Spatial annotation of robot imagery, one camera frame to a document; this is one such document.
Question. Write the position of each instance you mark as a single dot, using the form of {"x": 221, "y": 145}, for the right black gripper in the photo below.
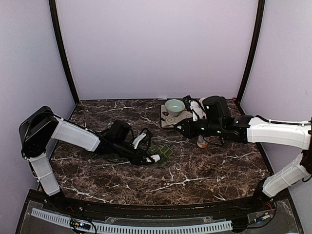
{"x": 189, "y": 130}

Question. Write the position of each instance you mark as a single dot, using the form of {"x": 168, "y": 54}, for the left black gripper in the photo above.
{"x": 138, "y": 158}

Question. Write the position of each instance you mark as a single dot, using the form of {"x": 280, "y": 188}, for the small white pill bottle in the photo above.
{"x": 152, "y": 159}

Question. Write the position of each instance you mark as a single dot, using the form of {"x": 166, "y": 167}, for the large grey-capped pill bottle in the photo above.
{"x": 202, "y": 142}

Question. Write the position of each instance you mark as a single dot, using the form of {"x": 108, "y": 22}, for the green weekly pill organizer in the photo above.
{"x": 160, "y": 155}

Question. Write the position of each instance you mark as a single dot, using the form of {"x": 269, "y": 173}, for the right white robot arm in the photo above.
{"x": 249, "y": 129}

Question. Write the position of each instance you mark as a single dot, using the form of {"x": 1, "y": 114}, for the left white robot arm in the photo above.
{"x": 43, "y": 126}

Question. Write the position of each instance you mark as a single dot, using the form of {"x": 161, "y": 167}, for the floral square ceramic plate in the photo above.
{"x": 168, "y": 121}

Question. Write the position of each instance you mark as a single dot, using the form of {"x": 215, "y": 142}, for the celadon bowl on plate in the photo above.
{"x": 174, "y": 107}

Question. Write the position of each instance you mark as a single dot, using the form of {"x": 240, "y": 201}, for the cream ceramic mug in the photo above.
{"x": 202, "y": 105}

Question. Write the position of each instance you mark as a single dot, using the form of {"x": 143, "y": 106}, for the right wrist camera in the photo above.
{"x": 194, "y": 106}

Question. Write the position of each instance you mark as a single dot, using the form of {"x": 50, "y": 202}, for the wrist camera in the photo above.
{"x": 194, "y": 106}
{"x": 118, "y": 131}

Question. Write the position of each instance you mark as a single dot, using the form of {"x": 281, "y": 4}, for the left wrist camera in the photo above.
{"x": 118, "y": 131}

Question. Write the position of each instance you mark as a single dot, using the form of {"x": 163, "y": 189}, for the white slotted cable duct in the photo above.
{"x": 132, "y": 226}

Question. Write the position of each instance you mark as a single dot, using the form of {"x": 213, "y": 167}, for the black front rail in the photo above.
{"x": 227, "y": 209}

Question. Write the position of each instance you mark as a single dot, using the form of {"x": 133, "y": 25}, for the right black frame post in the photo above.
{"x": 252, "y": 50}

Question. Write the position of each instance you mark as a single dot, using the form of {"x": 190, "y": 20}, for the black frame post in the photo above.
{"x": 61, "y": 50}
{"x": 252, "y": 50}

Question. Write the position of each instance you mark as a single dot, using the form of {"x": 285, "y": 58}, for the left black frame post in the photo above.
{"x": 61, "y": 50}

